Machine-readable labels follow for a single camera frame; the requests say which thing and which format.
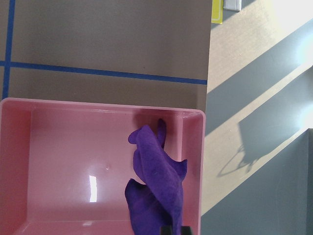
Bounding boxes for purple microfiber cloth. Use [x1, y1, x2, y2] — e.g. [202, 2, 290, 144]
[125, 119, 187, 235]

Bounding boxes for pink plastic tray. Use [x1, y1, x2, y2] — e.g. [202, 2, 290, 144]
[0, 98, 205, 235]

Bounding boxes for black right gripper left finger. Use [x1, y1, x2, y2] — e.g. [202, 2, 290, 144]
[160, 226, 173, 235]

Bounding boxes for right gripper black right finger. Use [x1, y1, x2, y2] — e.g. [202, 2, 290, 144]
[180, 226, 192, 235]

